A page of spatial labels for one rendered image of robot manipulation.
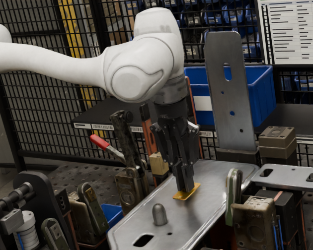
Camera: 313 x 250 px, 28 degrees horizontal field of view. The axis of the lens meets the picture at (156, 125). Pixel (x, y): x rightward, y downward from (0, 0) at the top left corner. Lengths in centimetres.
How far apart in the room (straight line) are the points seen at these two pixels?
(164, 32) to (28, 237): 54
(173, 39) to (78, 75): 22
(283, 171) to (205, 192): 20
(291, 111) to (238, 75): 29
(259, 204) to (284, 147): 31
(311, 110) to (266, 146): 26
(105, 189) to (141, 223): 90
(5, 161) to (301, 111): 279
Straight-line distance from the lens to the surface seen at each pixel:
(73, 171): 258
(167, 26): 136
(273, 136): 165
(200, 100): 184
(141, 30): 136
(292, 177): 156
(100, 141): 162
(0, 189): 440
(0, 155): 432
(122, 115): 154
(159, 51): 126
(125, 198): 163
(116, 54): 124
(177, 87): 140
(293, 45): 188
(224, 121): 173
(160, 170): 164
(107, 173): 249
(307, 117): 183
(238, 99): 168
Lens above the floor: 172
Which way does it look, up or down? 21 degrees down
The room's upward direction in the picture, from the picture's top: 11 degrees counter-clockwise
